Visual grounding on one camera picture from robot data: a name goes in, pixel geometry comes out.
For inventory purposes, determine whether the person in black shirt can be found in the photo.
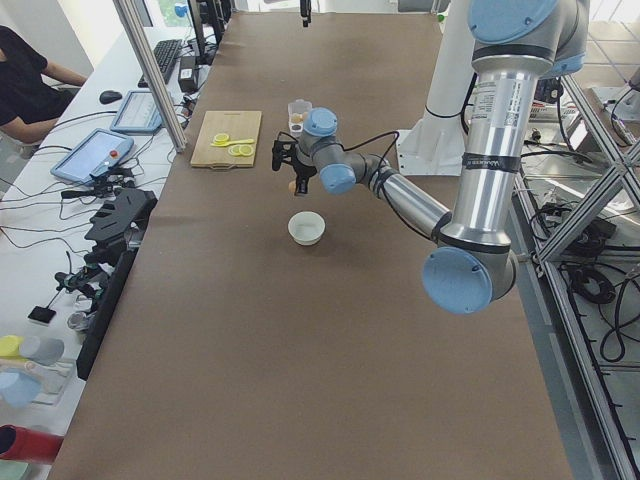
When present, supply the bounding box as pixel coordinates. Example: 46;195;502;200
1;26;87;144

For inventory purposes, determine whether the aluminium frame post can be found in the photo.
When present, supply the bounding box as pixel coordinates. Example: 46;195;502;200
113;0;187;153

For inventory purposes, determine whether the grey cup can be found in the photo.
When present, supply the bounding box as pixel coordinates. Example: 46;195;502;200
19;336;65;366

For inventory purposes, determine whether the wooden cutting board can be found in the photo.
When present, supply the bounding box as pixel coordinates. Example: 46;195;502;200
190;111;262;170

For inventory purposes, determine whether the clear plastic egg box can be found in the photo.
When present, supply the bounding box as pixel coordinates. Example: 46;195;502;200
287;99;313;138

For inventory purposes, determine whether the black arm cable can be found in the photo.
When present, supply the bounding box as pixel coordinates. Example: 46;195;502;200
277;130;401;191

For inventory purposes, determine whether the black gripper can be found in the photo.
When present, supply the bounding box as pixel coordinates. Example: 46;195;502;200
299;0;312;27
292;154;315;196

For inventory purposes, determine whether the small black square device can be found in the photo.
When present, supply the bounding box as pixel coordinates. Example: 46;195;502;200
27;306;56;325

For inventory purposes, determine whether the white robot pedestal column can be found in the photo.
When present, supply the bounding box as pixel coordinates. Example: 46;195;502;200
397;0;474;176

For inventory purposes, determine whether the black computer mouse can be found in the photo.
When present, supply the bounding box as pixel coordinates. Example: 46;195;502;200
99;90;123;105

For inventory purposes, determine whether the red cylinder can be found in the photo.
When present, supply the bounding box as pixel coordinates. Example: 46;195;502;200
1;425;64;465

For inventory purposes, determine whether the white bowl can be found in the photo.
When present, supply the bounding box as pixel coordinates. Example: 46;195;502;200
287;211;326;246

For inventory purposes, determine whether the far teach pendant tablet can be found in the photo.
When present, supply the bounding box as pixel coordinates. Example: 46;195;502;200
110;90;162;135

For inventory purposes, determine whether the light blue cup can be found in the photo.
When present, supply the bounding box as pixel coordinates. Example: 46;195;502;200
1;370;41;408

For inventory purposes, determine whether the near teach pendant tablet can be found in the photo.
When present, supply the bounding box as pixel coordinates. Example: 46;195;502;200
50;129;134;183

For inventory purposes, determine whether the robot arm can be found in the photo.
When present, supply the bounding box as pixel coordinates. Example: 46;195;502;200
272;1;589;314

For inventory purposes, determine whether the teach pendant tablet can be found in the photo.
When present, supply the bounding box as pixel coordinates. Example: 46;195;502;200
50;129;134;183
110;90;162;135

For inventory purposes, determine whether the yellow cup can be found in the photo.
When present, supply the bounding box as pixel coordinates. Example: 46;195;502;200
0;335;24;358

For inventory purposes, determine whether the black power adapter box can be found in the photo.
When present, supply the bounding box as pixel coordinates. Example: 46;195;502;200
178;56;199;93

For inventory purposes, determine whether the black tool rack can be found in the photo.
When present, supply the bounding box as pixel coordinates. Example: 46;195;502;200
76;188;157;380

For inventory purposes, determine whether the yellow plastic knife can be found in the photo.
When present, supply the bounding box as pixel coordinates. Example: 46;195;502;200
210;138;255;147

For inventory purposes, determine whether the black keyboard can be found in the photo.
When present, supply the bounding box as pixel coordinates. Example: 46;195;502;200
153;39;182;84

